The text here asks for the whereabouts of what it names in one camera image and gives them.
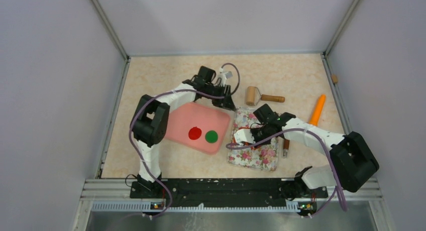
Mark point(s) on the wooden rolling pin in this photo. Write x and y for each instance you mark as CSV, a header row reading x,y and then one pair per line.
x,y
254,96

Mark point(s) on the small wooden cork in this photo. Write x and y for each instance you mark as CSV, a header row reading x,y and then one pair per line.
x,y
334,79

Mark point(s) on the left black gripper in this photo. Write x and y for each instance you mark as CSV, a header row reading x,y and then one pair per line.
x,y
226,103

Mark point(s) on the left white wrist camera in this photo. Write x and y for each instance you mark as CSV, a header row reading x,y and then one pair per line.
x,y
223,76

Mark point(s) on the green dough disc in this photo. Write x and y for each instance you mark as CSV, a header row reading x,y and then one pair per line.
x,y
211,136

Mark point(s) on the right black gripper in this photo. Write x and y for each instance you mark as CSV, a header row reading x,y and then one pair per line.
x,y
253,133

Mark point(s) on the red dough disc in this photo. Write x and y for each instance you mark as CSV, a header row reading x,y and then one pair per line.
x,y
194,133

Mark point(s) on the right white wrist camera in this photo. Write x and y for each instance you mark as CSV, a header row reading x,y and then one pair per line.
x,y
243,137

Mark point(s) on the orange-red dough piece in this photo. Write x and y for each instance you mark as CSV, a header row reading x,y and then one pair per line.
x,y
270,144

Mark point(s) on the pink plastic tray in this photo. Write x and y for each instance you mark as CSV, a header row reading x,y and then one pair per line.
x,y
199,127

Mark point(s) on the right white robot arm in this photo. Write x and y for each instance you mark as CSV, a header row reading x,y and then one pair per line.
x,y
351,162

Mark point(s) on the floral patterned tray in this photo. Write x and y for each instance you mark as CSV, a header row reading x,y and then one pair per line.
x,y
263,158

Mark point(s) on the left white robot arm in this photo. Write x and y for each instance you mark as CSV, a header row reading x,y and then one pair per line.
x,y
149,122

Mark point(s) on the metal scraper wooden handle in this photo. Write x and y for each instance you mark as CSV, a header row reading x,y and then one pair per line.
x,y
286,144

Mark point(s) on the orange toy carrot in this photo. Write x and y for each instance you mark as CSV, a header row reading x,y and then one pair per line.
x,y
317,111

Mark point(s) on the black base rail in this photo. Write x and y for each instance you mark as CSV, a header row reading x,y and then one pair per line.
x,y
222,192

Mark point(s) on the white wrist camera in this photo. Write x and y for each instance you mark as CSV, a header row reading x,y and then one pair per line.
x,y
243,137
223,76

